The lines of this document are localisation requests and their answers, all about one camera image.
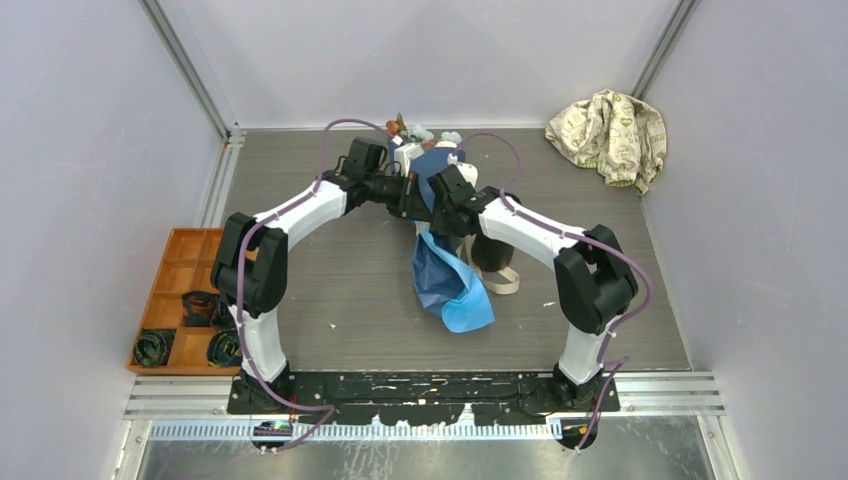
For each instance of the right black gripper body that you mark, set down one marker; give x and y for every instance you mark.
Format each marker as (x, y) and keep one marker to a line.
(441, 221)

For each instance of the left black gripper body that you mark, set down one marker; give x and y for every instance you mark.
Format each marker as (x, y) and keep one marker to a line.
(394, 191)

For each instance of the beige ribbon bow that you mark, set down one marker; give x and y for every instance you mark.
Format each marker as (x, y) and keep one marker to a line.
(504, 282)

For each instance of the blue paper flower bouquet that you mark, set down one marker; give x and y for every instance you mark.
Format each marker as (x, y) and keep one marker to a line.
(445, 285)

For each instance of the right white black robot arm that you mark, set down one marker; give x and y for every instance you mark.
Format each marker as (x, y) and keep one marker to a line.
(594, 281)

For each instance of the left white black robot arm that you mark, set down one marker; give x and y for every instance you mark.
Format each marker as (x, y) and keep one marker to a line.
(251, 267)

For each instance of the black cylindrical vase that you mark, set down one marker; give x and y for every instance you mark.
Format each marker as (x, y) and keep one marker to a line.
(490, 255)

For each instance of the cream patterned cloth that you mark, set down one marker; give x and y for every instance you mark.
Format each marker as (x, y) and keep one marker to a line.
(617, 135)

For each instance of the orange compartment tray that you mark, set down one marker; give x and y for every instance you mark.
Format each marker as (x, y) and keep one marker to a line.
(185, 266)

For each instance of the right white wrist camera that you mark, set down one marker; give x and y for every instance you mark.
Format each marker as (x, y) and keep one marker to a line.
(469, 172)

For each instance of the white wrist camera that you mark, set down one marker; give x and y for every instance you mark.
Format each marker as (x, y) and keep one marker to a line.
(403, 154)
(469, 172)

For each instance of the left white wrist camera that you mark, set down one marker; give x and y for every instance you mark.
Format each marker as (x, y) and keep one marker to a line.
(403, 154)

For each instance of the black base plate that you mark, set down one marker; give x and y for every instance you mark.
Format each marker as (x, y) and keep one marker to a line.
(506, 398)

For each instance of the aluminium frame rail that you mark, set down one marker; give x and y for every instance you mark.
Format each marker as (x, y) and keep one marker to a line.
(220, 409)

